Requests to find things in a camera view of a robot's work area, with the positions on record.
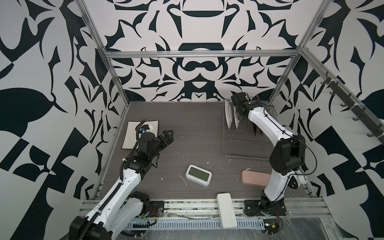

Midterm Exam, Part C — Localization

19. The aluminium cage frame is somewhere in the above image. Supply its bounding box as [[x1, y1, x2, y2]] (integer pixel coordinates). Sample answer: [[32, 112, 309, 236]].
[[84, 1, 384, 203]]

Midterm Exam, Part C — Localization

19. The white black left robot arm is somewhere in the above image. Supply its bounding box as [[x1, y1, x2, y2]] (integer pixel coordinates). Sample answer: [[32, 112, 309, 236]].
[[69, 120, 174, 240]]

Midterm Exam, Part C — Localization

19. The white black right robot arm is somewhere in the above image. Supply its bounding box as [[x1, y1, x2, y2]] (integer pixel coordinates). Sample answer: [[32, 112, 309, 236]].
[[230, 92, 308, 217]]

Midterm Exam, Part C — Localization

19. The white digital clock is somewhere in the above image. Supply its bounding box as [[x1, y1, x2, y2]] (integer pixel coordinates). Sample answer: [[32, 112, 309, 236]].
[[186, 165, 213, 187]]

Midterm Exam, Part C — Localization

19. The white rectangular box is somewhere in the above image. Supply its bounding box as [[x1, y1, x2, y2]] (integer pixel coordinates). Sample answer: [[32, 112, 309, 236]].
[[217, 193, 238, 229]]

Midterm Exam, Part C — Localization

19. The small white round plate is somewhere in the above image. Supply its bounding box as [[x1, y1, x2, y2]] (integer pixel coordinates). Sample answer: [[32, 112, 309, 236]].
[[224, 100, 234, 129]]

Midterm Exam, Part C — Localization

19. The chrome wire dish rack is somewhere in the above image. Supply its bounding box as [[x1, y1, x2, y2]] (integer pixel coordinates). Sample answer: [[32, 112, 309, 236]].
[[223, 100, 288, 161]]

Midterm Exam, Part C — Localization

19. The small circuit board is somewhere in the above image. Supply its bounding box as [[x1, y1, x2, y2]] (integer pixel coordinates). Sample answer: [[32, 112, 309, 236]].
[[262, 216, 284, 236]]

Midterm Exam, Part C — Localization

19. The pink flat case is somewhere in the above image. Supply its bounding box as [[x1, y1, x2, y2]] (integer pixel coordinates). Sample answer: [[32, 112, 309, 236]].
[[241, 170, 271, 187]]

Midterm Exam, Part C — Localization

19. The white square plate black rim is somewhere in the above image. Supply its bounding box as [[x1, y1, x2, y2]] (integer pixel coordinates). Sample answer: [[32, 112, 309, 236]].
[[122, 120, 159, 150]]

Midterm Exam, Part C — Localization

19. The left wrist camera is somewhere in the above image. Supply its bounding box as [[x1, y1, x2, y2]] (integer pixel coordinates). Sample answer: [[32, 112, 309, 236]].
[[139, 125, 154, 134]]

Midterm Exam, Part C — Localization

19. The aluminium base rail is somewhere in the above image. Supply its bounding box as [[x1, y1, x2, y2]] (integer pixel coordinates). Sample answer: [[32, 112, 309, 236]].
[[76, 196, 332, 232]]

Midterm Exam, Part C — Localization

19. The black wall hook rail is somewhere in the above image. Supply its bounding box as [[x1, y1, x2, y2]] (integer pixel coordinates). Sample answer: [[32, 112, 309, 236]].
[[322, 71, 384, 145]]

